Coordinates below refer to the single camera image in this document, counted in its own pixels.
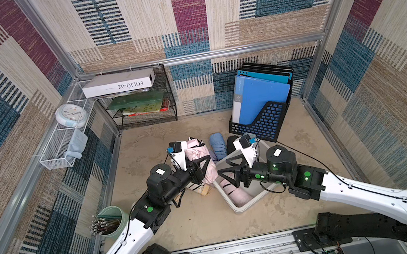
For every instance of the black folded umbrella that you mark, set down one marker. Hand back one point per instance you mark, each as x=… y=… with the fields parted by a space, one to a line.
x=230 y=144

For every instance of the white wire wall basket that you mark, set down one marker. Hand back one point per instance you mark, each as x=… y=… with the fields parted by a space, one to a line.
x=52 y=156

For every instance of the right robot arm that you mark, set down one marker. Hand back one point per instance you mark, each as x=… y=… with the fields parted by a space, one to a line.
x=386 y=215

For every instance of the white round clock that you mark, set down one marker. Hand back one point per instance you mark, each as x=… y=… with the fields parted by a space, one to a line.
x=71 y=116

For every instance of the white folio box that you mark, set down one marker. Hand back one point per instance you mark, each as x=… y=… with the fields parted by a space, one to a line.
x=114 y=83

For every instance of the green pen cup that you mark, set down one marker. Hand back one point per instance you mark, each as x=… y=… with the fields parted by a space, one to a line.
x=109 y=222

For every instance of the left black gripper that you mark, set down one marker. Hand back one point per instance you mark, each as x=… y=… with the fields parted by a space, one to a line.
x=192 y=171

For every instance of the green book on shelf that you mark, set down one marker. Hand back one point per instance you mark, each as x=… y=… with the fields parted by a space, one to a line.
x=134 y=100

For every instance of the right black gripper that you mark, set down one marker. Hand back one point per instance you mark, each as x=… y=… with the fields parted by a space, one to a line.
x=243 y=174

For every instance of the black wire shelf rack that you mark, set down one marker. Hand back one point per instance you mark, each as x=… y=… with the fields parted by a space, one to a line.
x=143 y=107

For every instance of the black mesh file holder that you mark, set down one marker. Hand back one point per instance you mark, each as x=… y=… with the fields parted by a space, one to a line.
x=267 y=124

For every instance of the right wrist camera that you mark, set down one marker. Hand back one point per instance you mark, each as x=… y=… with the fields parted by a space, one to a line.
x=248 y=146

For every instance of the pink umbrella with black strap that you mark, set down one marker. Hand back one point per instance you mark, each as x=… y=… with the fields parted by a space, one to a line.
x=237 y=195

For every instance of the light blue cloth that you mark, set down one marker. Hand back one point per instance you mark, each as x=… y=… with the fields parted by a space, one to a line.
x=76 y=146

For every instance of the teal file folder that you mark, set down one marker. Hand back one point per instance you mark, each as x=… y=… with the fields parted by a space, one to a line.
x=275 y=76

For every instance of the blue folded umbrella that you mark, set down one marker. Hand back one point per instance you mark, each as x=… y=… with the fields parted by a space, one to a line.
x=218 y=145

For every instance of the cream striped umbrella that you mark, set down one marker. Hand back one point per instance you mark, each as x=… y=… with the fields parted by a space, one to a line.
x=202 y=189

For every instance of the white plastic storage box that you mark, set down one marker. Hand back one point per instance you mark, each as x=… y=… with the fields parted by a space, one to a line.
x=254 y=189

